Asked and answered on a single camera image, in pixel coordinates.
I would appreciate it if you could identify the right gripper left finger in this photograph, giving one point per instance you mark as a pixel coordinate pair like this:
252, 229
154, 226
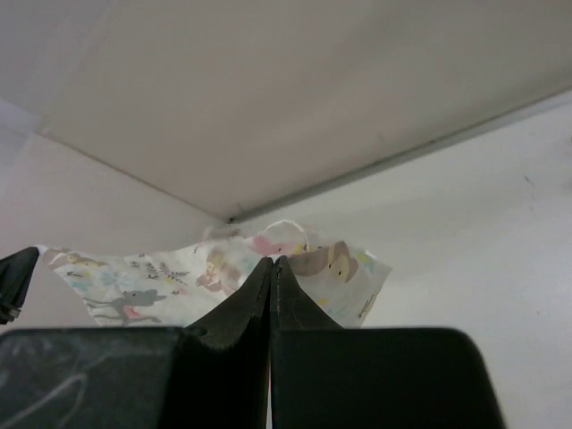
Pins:
210, 374

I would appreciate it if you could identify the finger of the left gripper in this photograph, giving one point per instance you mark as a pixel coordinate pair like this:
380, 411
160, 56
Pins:
16, 274

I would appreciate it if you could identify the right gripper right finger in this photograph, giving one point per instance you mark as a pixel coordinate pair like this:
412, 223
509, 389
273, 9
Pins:
325, 376

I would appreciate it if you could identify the floral white cloth napkin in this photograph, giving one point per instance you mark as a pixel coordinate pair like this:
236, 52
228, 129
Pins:
178, 287

